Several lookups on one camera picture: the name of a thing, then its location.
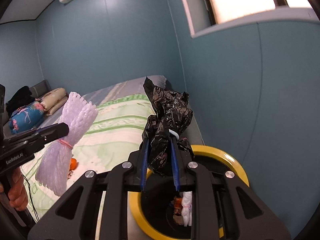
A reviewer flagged black cable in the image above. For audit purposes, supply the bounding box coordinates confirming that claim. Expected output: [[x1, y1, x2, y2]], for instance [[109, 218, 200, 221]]
[[23, 174, 41, 223]]

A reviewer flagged white tissue bundle pink band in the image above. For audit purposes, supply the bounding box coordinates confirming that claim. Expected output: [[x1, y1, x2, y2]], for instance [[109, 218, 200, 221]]
[[181, 191, 193, 226]]

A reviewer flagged window with grey frame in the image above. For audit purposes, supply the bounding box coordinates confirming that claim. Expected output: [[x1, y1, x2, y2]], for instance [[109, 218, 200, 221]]
[[182, 0, 319, 38]]

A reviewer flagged person left hand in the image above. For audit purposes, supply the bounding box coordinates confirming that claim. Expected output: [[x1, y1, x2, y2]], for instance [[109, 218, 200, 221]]
[[8, 167, 28, 211]]

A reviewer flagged beige floral folded blanket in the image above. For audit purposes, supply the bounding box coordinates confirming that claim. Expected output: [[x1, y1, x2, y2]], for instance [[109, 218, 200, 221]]
[[40, 88, 68, 116]]

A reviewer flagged blue floral folded blanket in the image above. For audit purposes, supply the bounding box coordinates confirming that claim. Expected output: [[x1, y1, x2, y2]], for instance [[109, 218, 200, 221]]
[[9, 101, 44, 134]]

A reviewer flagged grey striped bed sheet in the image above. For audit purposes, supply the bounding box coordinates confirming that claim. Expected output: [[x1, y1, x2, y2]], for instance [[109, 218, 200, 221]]
[[37, 74, 203, 145]]

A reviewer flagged yellow rimmed trash bin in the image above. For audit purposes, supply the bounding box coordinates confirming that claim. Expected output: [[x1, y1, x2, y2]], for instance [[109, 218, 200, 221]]
[[128, 145, 249, 239]]

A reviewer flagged pink grey fabric scrap bundle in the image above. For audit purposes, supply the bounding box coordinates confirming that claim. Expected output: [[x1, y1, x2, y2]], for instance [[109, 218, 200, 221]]
[[67, 170, 73, 179]]

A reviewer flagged lavender foam net bundle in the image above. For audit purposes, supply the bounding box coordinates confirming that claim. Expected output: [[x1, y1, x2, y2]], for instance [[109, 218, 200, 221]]
[[35, 92, 98, 197]]

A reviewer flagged black plastic bag long bundle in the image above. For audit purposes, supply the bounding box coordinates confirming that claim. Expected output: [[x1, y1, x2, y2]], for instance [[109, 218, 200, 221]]
[[142, 78, 193, 177]]

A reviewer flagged black clothing pile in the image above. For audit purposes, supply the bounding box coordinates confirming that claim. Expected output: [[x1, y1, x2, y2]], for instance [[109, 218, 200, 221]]
[[6, 86, 35, 117]]

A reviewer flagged grey bed headboard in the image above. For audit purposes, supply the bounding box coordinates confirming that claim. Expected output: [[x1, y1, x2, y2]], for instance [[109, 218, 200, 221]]
[[29, 80, 52, 99]]

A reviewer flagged green floral quilt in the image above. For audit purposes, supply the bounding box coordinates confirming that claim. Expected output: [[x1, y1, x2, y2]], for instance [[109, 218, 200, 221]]
[[21, 94, 154, 220]]

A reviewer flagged orange peel piece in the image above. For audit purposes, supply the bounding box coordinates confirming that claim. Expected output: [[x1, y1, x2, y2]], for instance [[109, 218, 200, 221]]
[[69, 158, 78, 171]]

